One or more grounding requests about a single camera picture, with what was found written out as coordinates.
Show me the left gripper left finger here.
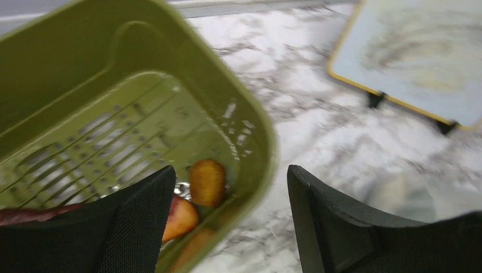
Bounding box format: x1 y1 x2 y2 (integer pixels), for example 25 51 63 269
1 166 176 272

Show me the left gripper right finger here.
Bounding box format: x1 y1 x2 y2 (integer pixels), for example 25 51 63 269
287 165 481 272

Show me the orange squash slice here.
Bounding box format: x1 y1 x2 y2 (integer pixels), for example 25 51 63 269
161 194 217 273

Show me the brown avocado pit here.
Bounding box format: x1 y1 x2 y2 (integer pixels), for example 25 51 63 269
189 159 226 208

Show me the red meat slice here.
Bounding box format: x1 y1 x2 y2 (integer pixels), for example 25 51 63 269
1 203 83 226

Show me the olive green plastic bin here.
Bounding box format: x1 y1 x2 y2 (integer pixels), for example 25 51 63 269
1 1 277 272

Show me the wood framed whiteboard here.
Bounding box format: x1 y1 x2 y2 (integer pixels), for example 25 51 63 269
327 1 481 130

